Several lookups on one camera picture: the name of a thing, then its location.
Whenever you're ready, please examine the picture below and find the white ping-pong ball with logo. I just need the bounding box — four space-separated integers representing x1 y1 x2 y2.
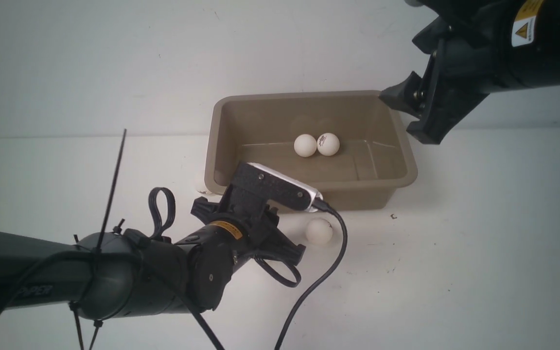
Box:
317 133 341 157

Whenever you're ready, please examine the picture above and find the tan plastic storage bin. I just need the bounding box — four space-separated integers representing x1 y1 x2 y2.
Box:
204 90 418 211

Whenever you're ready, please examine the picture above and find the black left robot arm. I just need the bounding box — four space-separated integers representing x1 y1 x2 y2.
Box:
0 197 305 320

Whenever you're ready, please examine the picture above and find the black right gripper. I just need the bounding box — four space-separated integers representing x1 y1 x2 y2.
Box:
379 0 514 145

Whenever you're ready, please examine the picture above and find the white ball beside bin corner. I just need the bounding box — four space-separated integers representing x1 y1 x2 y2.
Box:
193 173 213 196

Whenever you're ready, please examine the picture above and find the black cable tie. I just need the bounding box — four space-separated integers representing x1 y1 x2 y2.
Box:
95 128 127 255

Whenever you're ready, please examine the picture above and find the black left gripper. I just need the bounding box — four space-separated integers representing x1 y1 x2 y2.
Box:
191 197 305 265

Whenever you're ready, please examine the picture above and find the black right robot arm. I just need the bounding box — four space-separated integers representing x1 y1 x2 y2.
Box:
379 0 560 144

